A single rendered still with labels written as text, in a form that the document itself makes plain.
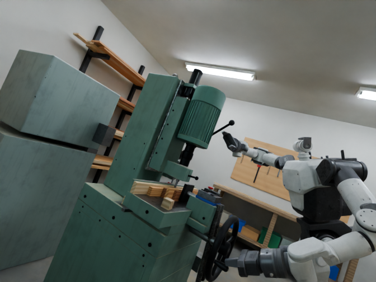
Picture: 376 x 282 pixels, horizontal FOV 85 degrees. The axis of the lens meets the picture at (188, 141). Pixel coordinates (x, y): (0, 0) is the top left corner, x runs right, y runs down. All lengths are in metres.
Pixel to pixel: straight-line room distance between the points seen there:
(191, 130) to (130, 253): 0.61
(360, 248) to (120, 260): 0.87
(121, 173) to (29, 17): 2.30
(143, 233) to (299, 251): 0.58
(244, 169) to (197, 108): 3.33
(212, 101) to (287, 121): 3.49
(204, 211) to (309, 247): 0.42
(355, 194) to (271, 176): 3.31
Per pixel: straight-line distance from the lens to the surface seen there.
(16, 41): 3.04
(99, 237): 1.13
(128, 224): 1.01
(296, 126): 4.45
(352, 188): 1.01
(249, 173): 4.28
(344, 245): 0.88
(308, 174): 1.17
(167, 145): 1.10
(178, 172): 1.07
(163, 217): 0.81
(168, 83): 1.20
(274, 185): 4.24
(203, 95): 1.07
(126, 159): 1.20
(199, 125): 1.03
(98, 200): 1.15
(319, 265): 1.33
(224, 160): 4.42
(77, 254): 1.26
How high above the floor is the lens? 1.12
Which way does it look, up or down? 4 degrees up
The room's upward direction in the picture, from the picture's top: 21 degrees clockwise
